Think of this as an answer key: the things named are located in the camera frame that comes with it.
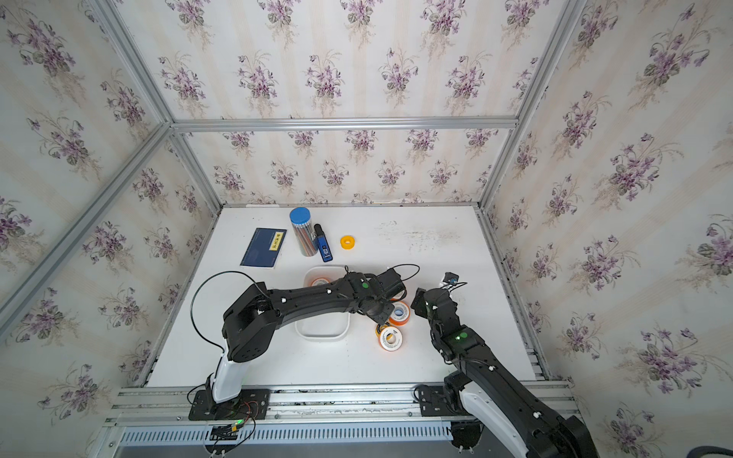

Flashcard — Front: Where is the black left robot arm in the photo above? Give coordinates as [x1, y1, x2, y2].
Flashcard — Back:
[208, 268, 407, 405]

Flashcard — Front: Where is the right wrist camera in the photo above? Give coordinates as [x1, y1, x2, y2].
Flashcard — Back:
[442, 272, 459, 287]

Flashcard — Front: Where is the white plastic storage box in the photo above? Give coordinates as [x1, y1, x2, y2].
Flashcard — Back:
[295, 264, 350, 343]

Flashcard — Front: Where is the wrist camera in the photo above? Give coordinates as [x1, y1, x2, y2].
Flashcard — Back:
[442, 272, 459, 287]
[377, 268, 406, 300]

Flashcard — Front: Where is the dark blue book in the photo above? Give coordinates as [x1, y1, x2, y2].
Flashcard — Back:
[240, 228, 287, 268]

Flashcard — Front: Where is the blue-lidded pencil tube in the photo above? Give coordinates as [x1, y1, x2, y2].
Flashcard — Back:
[289, 207, 318, 257]

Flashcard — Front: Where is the blue-centred orange tape roll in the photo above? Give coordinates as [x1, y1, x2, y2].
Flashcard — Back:
[389, 302, 410, 326]

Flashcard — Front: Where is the yellow tape roll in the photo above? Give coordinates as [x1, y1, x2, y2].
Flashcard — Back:
[340, 236, 356, 250]

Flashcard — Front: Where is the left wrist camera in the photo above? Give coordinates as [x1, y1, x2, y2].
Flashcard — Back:
[377, 268, 406, 300]

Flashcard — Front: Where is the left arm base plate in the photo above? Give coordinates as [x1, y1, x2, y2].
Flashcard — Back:
[188, 389, 272, 422]

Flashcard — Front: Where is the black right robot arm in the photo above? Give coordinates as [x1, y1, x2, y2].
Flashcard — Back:
[410, 287, 599, 457]

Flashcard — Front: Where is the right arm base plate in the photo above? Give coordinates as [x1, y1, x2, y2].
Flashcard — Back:
[412, 384, 469, 417]

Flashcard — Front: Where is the small yellow-black tape roll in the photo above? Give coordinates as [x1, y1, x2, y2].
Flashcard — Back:
[375, 324, 389, 337]

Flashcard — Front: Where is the aluminium front rail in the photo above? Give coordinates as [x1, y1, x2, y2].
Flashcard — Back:
[102, 380, 580, 427]

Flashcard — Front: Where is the blue stapler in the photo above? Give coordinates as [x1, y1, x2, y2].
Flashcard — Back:
[313, 223, 333, 263]

